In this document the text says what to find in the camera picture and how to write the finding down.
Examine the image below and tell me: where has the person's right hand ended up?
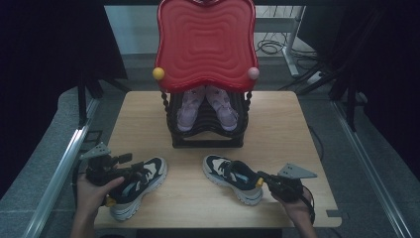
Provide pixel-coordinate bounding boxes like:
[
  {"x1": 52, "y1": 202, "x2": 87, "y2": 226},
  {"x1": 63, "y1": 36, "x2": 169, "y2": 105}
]
[{"x1": 270, "y1": 190, "x2": 315, "y2": 226}]

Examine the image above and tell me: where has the navy and beige sneaker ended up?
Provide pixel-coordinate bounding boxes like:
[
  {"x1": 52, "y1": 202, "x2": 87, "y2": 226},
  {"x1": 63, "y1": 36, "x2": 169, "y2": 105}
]
[
  {"x1": 108, "y1": 156, "x2": 168, "y2": 222},
  {"x1": 201, "y1": 154, "x2": 265, "y2": 206}
]

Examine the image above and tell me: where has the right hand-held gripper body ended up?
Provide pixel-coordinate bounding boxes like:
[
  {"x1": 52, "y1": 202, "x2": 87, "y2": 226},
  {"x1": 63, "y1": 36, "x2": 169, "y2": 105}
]
[{"x1": 263, "y1": 163, "x2": 319, "y2": 203}]

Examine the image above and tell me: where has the white power strip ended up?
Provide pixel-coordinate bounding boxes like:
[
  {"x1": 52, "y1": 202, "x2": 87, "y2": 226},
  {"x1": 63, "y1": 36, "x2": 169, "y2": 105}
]
[{"x1": 306, "y1": 70, "x2": 324, "y2": 84}]

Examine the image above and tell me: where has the aluminium rail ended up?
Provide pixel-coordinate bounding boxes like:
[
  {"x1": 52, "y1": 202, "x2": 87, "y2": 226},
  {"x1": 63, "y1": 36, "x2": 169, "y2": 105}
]
[
  {"x1": 21, "y1": 98, "x2": 102, "y2": 238},
  {"x1": 331, "y1": 100, "x2": 414, "y2": 238}
]

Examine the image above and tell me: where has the red and black shoe rack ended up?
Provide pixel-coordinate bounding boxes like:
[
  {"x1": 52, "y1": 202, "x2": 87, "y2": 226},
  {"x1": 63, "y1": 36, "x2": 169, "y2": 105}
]
[{"x1": 152, "y1": 0, "x2": 261, "y2": 149}]

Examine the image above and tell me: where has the dark curtain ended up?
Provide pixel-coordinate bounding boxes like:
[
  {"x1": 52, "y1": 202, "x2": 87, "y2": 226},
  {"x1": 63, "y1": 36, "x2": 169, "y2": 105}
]
[
  {"x1": 0, "y1": 0, "x2": 128, "y2": 199},
  {"x1": 296, "y1": 0, "x2": 420, "y2": 182}
]

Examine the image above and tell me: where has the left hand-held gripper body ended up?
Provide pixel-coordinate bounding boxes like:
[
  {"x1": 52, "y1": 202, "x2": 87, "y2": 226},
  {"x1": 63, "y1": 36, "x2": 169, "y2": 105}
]
[{"x1": 78, "y1": 142, "x2": 135, "y2": 186}]

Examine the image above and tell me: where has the black metal bracket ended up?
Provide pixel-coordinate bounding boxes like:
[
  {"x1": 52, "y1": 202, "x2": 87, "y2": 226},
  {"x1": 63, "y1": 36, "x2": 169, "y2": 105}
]
[{"x1": 80, "y1": 130, "x2": 104, "y2": 148}]

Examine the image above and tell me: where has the black floor cable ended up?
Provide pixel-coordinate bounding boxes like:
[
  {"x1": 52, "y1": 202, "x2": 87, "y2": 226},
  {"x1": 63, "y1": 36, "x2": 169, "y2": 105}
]
[{"x1": 307, "y1": 124, "x2": 327, "y2": 164}]

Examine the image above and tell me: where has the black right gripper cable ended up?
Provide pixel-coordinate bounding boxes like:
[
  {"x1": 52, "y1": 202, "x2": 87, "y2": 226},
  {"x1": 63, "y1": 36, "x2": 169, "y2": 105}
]
[{"x1": 300, "y1": 183, "x2": 317, "y2": 225}]

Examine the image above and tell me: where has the person's left hand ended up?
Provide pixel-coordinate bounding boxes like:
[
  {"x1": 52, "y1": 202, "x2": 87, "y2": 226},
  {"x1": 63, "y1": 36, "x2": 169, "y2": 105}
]
[{"x1": 75, "y1": 173, "x2": 126, "y2": 216}]

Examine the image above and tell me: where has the bundle of black floor cables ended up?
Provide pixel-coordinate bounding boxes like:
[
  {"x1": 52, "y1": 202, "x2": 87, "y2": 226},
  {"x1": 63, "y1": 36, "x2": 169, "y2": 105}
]
[{"x1": 256, "y1": 39, "x2": 318, "y2": 61}]

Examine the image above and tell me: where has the white table frame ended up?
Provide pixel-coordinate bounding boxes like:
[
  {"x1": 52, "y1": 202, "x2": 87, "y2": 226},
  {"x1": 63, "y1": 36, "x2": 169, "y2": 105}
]
[{"x1": 256, "y1": 5, "x2": 309, "y2": 79}]

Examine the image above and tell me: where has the black tripod stand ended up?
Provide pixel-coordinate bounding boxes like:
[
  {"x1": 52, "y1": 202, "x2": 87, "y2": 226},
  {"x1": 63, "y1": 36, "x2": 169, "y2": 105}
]
[
  {"x1": 330, "y1": 72, "x2": 364, "y2": 133},
  {"x1": 76, "y1": 73, "x2": 132, "y2": 128}
]

